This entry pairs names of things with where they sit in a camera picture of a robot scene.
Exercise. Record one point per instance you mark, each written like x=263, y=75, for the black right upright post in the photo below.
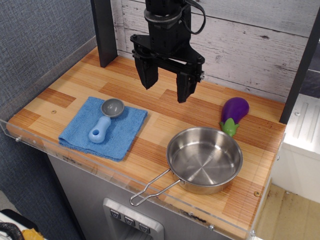
x=303, y=67

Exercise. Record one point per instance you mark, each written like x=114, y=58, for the yellow object bottom left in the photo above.
x=32, y=234

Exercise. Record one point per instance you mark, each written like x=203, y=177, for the blue grey toy scoop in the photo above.
x=111, y=108

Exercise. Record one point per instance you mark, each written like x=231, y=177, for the purple toy eggplant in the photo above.
x=233, y=111

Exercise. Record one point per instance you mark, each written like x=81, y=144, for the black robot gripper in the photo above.
x=167, y=46

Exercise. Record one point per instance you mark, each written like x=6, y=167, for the silver steel pan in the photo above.
x=202, y=160

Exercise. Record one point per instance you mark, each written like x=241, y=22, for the grey cabinet with dispenser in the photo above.
x=112, y=207

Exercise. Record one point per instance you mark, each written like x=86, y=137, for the black upright post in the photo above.
x=104, y=31
x=303, y=67

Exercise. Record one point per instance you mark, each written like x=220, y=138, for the black left upright post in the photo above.
x=104, y=31

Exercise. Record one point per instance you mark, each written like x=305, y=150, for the white side counter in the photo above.
x=297, y=165

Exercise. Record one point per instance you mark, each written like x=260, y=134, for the clear acrylic table guard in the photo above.
x=43, y=85

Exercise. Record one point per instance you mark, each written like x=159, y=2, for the blue folded rag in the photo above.
x=119, y=136

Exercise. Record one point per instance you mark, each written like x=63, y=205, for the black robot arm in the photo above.
x=164, y=7

